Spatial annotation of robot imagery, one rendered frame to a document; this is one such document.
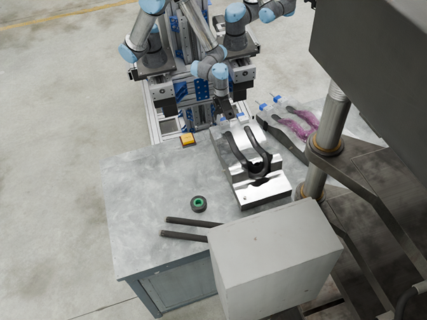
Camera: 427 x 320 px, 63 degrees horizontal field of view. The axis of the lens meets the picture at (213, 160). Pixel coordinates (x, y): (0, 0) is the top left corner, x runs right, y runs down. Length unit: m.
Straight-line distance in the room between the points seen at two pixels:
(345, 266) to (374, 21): 0.94
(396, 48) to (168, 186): 1.40
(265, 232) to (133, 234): 0.93
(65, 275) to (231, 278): 1.94
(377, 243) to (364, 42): 0.67
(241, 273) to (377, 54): 0.54
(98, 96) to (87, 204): 1.26
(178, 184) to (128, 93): 1.98
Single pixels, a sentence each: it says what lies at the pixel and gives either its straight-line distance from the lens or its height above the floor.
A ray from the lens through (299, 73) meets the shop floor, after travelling 3.69.
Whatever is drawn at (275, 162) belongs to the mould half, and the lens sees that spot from 1.69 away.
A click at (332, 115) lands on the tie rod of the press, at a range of 0.87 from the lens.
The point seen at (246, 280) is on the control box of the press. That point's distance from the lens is 0.84.
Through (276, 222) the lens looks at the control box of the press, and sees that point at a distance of 0.90.
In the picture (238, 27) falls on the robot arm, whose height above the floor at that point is 1.18.
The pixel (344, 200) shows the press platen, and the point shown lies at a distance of 1.19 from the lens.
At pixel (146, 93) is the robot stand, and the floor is 0.23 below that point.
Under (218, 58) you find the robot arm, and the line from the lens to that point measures 1.78.
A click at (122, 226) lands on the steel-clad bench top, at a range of 1.73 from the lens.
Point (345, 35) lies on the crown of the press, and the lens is 0.68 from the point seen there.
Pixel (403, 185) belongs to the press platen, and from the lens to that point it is 0.96.
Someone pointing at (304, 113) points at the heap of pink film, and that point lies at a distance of 1.95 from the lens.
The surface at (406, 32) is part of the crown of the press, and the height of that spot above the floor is 1.99.
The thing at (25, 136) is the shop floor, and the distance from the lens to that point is 3.64.
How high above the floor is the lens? 2.27
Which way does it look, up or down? 52 degrees down
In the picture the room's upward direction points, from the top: 6 degrees counter-clockwise
